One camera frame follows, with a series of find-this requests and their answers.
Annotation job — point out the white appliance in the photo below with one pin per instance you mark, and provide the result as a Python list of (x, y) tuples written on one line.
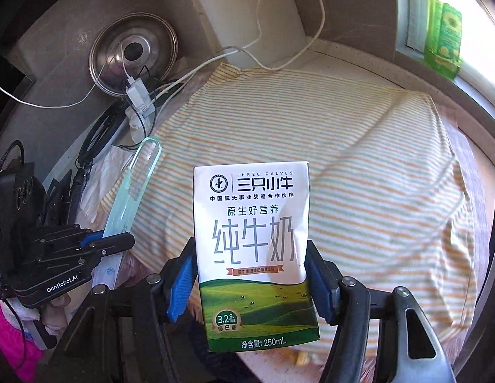
[(247, 16)]

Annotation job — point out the clear blue plastic wrapper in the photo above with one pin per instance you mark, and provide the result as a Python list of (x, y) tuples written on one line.
[(129, 191)]

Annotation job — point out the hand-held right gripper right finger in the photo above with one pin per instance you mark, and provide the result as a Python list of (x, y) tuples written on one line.
[(317, 283)]

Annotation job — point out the steel pot lid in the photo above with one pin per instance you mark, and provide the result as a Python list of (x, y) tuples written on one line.
[(111, 48)]

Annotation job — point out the white charger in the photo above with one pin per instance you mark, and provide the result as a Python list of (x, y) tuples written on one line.
[(136, 91)]

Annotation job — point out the person's pink clothing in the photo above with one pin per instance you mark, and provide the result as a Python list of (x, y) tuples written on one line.
[(12, 339)]

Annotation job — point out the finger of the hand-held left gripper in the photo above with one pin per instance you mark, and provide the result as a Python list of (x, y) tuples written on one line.
[(64, 199), (117, 243)]

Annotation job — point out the white window frame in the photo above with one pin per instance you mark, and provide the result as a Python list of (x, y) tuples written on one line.
[(411, 8)]

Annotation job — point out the white power strip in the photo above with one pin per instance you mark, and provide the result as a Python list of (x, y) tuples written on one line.
[(141, 117)]

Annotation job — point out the green white milk carton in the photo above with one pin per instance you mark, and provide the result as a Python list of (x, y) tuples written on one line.
[(255, 227)]

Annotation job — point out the green dish soap bottle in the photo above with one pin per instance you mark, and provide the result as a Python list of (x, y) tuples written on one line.
[(443, 36)]

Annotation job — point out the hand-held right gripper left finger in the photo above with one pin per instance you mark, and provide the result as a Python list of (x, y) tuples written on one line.
[(181, 283)]

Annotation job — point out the striped cloth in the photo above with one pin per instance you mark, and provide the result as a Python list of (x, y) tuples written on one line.
[(371, 167)]

